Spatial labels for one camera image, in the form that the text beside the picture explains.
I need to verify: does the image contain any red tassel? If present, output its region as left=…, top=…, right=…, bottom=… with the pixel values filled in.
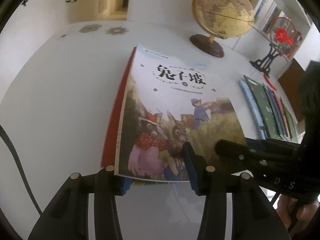
left=262, top=74, right=277, bottom=90

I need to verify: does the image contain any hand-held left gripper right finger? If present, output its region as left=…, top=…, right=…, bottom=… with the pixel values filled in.
left=182, top=142, right=290, bottom=240

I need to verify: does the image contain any black carved fan stand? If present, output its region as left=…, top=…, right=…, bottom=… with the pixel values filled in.
left=250, top=44, right=279, bottom=77

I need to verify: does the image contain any pile of children's books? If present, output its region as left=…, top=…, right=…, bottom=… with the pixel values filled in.
left=238, top=75, right=299, bottom=140

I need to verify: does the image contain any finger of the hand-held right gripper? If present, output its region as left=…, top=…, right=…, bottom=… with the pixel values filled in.
left=246, top=137, right=300, bottom=153
left=216, top=140, right=260, bottom=168

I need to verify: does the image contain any rabbits cover book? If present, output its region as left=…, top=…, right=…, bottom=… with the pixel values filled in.
left=114, top=44, right=248, bottom=182

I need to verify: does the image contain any person's right hand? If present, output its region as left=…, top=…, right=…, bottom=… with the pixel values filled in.
left=276, top=192, right=320, bottom=228

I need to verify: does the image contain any beige desk globe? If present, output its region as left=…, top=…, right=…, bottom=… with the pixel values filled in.
left=189, top=0, right=255, bottom=57

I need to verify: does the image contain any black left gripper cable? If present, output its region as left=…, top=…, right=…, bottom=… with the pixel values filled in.
left=0, top=125, right=43, bottom=215

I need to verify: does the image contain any embroidered round fan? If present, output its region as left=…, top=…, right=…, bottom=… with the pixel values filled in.
left=267, top=16, right=303, bottom=59

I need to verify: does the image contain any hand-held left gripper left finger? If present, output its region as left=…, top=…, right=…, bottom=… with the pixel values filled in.
left=27, top=166, right=133, bottom=240

